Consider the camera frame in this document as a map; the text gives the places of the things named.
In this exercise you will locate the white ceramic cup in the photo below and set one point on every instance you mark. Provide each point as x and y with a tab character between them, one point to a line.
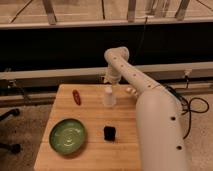
109	98

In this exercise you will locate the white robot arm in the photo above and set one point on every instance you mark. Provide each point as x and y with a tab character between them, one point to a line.
161	142

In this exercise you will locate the black eraser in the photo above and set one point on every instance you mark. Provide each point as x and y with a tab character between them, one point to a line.
109	133

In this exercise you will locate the red chili pepper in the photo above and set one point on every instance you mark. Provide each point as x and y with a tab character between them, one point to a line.
76	97

